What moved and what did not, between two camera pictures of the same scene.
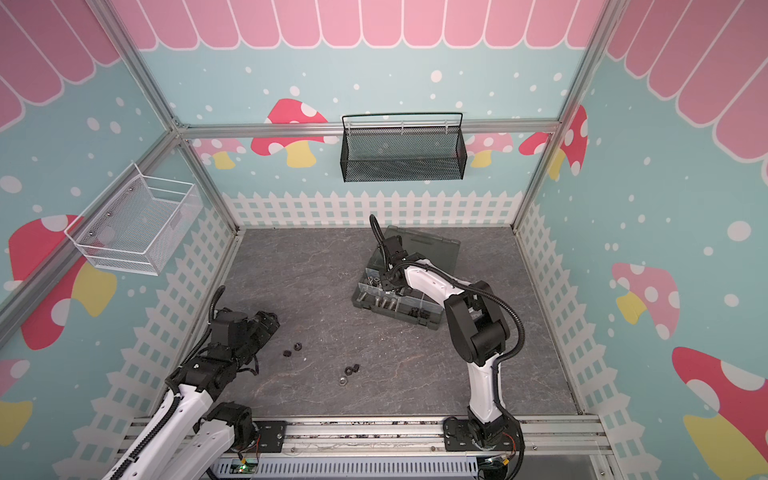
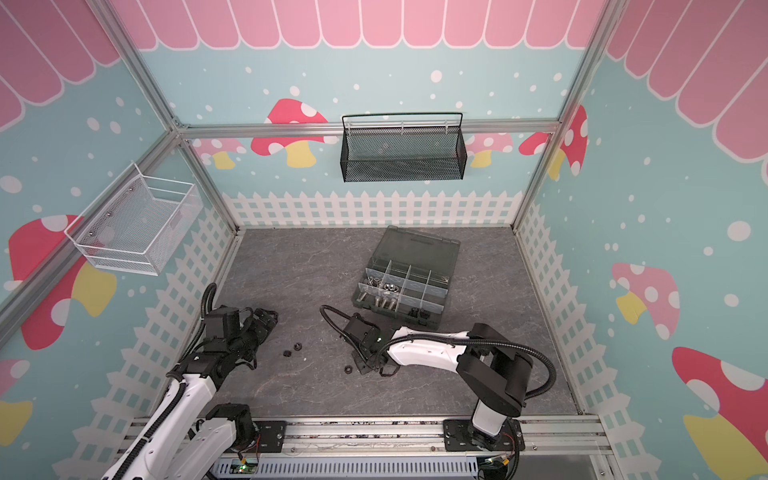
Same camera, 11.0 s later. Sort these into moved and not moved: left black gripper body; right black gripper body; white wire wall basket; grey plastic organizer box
Moved: right black gripper body
Not moved: left black gripper body; grey plastic organizer box; white wire wall basket
